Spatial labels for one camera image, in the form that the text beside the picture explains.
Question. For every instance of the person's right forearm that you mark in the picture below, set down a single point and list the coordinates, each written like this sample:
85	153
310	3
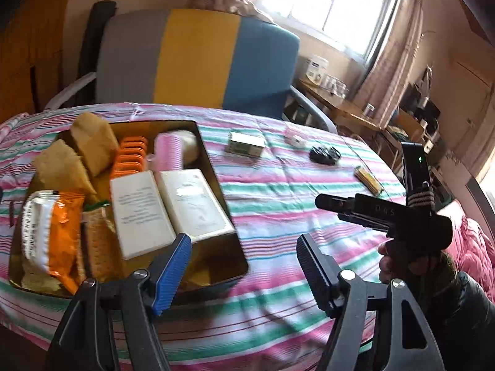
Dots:
464	309

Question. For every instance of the orange snack packet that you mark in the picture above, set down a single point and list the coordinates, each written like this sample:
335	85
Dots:
65	235

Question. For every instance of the white carton box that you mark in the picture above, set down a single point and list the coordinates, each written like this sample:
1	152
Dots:
193	205
141	216

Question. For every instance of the window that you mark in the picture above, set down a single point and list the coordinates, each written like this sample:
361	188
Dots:
328	4

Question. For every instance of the grey yellow blue chair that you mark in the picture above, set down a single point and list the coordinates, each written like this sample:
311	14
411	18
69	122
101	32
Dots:
193	58

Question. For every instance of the small purple bottle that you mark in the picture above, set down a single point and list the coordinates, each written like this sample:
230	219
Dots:
368	110

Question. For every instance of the pink fluffy blanket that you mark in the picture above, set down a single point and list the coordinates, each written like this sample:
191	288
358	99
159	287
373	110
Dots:
477	247

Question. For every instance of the row of glass jars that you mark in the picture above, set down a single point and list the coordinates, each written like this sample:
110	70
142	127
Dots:
334	83

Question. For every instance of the biscuit packet green wrapper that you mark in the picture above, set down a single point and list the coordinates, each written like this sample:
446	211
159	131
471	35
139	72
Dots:
96	239

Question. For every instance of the striped pink green tablecloth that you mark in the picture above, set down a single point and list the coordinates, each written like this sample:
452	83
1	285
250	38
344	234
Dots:
270	201

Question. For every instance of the yellow wrapped bar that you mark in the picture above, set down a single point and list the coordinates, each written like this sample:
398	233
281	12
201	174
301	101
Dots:
369	181

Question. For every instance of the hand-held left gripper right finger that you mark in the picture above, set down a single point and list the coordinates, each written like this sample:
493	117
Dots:
317	274

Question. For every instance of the small green white box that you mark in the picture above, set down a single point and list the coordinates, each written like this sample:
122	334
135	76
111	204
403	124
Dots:
245	145

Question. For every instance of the wooden wardrobe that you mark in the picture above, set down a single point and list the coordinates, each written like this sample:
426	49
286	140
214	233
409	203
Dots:
31	46

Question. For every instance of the beige sock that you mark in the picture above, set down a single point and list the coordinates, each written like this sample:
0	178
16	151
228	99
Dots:
189	145

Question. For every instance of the silver white foil packet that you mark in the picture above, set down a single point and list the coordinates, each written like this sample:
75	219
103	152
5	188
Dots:
36	235

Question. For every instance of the pink wafer roll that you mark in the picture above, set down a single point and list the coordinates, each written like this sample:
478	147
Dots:
168	150

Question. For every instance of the wooden side table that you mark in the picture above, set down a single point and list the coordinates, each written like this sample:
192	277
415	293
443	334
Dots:
344	108

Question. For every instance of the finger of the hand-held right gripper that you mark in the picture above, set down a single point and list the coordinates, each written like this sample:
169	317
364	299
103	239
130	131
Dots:
363	221
336	203

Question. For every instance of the orange ribbed plastic item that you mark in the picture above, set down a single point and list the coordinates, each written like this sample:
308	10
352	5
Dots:
129	162

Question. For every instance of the white printed box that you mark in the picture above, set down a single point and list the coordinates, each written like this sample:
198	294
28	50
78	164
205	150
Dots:
317	69

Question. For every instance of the small pink white packet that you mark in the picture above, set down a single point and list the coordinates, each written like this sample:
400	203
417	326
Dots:
294	136

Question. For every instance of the gold metal tin container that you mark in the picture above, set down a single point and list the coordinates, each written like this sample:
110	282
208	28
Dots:
205	270

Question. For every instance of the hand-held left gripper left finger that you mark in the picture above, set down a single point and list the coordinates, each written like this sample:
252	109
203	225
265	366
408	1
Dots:
170	274

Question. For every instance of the person's right hand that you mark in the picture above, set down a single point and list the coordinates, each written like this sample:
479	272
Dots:
388	266

